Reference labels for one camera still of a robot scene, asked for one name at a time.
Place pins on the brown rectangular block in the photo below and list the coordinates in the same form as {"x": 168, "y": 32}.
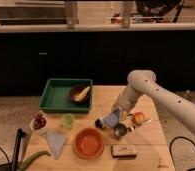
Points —
{"x": 118, "y": 151}

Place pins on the green cucumber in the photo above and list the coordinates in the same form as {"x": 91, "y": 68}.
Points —
{"x": 31, "y": 159}

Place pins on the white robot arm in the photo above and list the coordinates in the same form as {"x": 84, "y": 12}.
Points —
{"x": 144, "y": 82}

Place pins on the black stand pole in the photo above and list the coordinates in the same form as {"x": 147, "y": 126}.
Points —
{"x": 19, "y": 136}

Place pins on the white bowl with red fruit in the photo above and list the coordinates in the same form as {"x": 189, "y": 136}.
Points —
{"x": 38, "y": 124}

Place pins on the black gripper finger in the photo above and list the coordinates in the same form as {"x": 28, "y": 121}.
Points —
{"x": 99, "y": 124}

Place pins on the red yellow apple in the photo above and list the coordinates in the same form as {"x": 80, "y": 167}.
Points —
{"x": 138, "y": 118}

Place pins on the blue grey sponge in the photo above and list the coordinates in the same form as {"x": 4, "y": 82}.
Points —
{"x": 108, "y": 120}

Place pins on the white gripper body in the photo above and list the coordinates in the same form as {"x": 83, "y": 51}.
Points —
{"x": 117, "y": 116}

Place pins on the red orange bowl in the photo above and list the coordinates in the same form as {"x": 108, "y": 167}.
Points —
{"x": 88, "y": 143}

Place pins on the metal cup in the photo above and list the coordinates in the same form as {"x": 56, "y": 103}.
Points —
{"x": 119, "y": 131}

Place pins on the green plastic tray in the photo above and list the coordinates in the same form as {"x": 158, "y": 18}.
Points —
{"x": 56, "y": 97}

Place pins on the green plastic cup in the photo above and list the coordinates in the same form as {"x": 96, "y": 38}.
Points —
{"x": 67, "y": 121}

